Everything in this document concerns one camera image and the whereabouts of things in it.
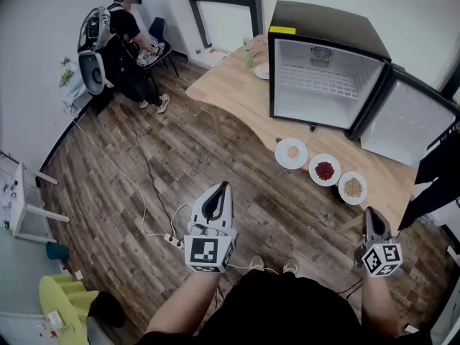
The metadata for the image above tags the white side table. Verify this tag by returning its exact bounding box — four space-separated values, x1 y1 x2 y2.
10 162 71 244

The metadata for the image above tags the white power strip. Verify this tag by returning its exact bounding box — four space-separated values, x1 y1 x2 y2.
164 232 185 249

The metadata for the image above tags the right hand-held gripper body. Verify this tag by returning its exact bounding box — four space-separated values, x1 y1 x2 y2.
354 241 403 278

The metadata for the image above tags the white plate with egg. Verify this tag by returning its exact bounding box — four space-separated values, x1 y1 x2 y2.
274 137 309 170

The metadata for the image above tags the pile of red beans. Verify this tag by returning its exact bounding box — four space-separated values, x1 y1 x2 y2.
315 161 336 181

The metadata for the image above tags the black mini fridge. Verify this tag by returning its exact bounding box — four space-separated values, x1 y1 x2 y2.
267 0 460 167

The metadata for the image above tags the white plate with yellow grains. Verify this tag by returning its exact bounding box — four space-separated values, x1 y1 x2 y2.
338 170 368 206

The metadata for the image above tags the white cable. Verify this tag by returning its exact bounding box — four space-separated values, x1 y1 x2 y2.
73 120 188 240

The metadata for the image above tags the black cable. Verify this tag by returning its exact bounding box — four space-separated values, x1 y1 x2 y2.
118 95 177 236

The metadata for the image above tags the person's left forearm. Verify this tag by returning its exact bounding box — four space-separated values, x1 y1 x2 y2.
143 271 216 337

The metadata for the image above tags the white plate with red beans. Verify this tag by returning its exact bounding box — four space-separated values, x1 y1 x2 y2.
308 152 341 187

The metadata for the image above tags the green leafy plant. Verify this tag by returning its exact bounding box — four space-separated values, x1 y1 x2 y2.
59 57 76 88

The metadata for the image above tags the floral cushion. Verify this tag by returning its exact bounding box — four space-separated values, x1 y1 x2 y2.
136 43 166 66

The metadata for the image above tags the person's right forearm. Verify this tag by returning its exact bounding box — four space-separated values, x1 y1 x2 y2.
361 273 402 337

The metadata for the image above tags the pale teal plastic bag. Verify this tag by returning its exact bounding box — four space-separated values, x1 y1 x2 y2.
63 70 91 116

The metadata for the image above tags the black bag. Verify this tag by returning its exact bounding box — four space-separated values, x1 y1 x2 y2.
88 291 126 328

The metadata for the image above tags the blue chair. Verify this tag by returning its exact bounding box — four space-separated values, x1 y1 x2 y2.
143 17 180 86

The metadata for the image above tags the person's right shoe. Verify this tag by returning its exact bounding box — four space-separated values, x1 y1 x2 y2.
282 257 299 276

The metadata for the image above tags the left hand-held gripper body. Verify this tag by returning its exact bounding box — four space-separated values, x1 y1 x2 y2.
183 221 240 275

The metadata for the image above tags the small white box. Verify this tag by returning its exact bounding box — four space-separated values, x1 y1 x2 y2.
46 310 65 328

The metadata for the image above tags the thin bent wire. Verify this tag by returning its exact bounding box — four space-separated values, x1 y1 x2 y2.
251 37 269 58

